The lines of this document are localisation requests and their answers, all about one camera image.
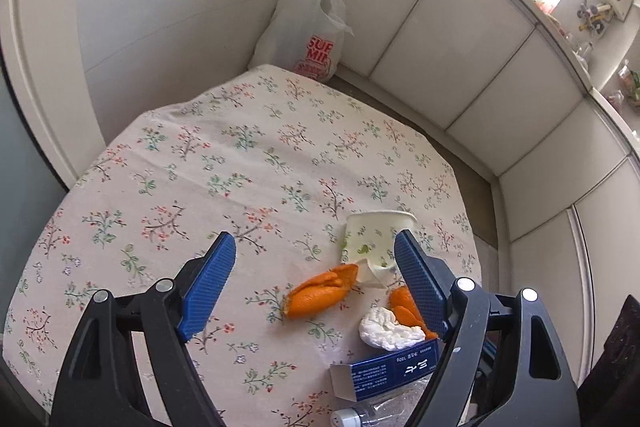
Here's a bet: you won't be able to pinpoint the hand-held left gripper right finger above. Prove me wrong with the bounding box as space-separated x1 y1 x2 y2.
393 228 581 427

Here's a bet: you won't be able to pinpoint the large orange peel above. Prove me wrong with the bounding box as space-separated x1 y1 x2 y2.
282 263 362 320

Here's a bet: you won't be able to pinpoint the white paper cup green print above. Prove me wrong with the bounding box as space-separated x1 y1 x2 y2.
341 209 418 290

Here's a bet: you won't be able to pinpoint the white door base cabinet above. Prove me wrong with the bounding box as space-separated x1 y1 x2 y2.
317 0 640 388

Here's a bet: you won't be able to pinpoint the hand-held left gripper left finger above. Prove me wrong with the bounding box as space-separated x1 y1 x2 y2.
50 231 237 427

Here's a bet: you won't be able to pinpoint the white plastic shopping bag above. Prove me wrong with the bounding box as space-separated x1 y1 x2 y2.
248 0 353 82

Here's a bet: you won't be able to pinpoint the clear plastic bottle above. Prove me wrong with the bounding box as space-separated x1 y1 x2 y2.
330 387 431 427

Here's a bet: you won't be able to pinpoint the blue and white box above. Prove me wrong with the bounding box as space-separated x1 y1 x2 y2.
329 339 443 400

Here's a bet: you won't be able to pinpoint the small orange peel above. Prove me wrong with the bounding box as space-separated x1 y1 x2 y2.
389 286 441 340

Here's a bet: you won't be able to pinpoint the white tissue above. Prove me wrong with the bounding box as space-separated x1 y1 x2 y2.
358 306 427 352

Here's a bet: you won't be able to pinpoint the colourful food packets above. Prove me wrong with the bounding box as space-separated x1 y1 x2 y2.
602 59 640 108

